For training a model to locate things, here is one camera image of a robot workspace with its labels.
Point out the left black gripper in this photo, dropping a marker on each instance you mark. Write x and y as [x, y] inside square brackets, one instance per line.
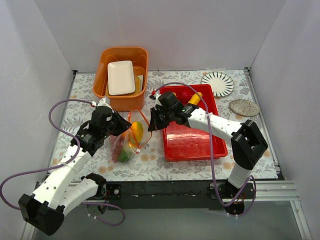
[118, 123]

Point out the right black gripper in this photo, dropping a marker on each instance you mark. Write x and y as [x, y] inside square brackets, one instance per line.
[155, 119]

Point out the purple grape bunch toy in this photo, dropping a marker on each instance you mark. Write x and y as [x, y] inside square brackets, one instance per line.
[116, 146]

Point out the green yellow papaya toy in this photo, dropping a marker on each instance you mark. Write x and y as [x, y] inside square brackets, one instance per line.
[136, 133]

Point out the clear zip top bag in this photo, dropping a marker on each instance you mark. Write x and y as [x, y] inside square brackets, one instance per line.
[125, 146]

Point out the orange green mango toy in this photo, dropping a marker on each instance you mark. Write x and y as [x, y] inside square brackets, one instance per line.
[125, 155]

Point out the yellow elongated mango toy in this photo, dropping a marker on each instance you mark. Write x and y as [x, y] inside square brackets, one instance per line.
[195, 99]

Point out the orange tangerine toy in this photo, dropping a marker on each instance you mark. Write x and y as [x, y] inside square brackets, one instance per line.
[123, 135]

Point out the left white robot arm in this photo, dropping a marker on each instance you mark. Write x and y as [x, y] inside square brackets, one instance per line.
[46, 207]

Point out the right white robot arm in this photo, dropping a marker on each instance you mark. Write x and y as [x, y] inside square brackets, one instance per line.
[246, 139]

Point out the red plastic tray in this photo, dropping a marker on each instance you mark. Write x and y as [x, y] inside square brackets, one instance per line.
[187, 144]

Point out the dark red round fruit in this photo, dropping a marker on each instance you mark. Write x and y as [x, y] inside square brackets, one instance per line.
[185, 96]

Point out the yellow tray in bin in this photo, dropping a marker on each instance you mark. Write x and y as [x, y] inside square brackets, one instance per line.
[130, 87]

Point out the white rectangular plate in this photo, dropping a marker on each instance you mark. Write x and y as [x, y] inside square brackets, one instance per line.
[119, 70]

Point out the orange plastic bin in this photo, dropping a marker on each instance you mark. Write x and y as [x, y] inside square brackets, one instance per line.
[139, 57]

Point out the white striped round plate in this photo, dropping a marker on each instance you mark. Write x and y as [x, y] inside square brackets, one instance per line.
[222, 85]

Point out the speckled round coaster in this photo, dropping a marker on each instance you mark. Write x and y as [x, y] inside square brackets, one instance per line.
[244, 107]

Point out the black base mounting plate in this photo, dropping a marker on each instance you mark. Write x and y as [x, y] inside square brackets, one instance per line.
[182, 194]

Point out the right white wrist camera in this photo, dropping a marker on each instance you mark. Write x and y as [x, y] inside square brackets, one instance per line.
[157, 104]

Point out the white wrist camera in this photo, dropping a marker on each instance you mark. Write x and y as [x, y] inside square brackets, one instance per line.
[103, 102]
[157, 104]

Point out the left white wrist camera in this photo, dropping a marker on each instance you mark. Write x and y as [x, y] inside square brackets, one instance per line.
[103, 102]

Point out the aluminium frame rail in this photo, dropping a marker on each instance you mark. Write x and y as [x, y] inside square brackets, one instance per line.
[264, 190]

